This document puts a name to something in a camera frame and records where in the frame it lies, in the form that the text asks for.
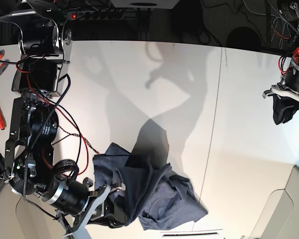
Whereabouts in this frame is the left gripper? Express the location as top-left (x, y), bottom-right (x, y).
top-left (262, 84), bottom-right (299, 125)

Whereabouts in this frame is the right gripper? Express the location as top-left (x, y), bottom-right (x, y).
top-left (62, 183), bottom-right (128, 239)

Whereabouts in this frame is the blue grey t-shirt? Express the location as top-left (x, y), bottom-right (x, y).
top-left (92, 142), bottom-right (209, 231)

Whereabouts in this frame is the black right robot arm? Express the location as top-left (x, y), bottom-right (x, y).
top-left (0, 0), bottom-right (128, 239)

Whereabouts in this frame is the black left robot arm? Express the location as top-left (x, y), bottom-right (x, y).
top-left (263, 0), bottom-right (299, 125)

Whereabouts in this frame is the grey side panel right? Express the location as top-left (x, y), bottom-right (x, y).
top-left (249, 166), bottom-right (299, 239)

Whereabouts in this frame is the black power strip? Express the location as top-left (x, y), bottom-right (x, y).
top-left (65, 10), bottom-right (124, 20)

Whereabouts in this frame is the grey white cable bundle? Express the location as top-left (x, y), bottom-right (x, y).
top-left (201, 0), bottom-right (292, 48)

